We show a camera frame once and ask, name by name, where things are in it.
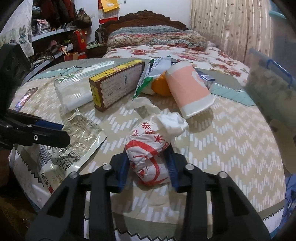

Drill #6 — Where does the beige seaweed snack bag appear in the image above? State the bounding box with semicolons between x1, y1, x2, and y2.
37;109;107;194

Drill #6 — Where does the yellow brown medicine box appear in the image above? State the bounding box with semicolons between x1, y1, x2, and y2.
89;59;145;112

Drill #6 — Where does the white red plastic bag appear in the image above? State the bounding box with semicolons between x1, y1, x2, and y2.
124;111;189;187

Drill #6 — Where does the pink white paper cup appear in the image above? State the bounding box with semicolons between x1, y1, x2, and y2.
165;61;215;119

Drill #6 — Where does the blue white milk carton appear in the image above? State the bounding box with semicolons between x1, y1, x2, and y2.
195;68;216;90

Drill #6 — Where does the green white snack wrapper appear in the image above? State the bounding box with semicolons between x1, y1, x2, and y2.
133;56;171;99

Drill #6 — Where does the beige trash bin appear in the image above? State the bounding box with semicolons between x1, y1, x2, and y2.
270;119;295;177

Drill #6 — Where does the smartphone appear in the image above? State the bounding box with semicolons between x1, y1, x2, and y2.
14;87;38;111

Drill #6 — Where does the blue patterned cloth bag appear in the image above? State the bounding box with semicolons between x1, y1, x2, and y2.
280;175;295;227

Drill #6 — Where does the blue white tissue pack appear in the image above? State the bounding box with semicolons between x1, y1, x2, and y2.
54;60;115;113

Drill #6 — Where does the cluttered shelf unit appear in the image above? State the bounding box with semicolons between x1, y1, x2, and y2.
0;0;93;70

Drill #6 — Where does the patterned bed quilt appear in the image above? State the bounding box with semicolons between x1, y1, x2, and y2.
10;78;285;240

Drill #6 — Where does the folded floral duvet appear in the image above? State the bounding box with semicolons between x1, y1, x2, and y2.
107;26;208;51

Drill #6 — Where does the floral bed sheet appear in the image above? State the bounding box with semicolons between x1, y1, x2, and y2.
104;45;249;86

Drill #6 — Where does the carved wooden headboard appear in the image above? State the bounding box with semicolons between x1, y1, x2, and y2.
95;9;188;43

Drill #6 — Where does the floral curtain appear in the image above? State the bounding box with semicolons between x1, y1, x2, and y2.
190;0;273;66

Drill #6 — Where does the clear storage box blue handle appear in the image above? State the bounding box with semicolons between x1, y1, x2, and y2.
244;48;295;131

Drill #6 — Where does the red yellow wall calendar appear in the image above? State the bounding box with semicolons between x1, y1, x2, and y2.
98;0;119;24

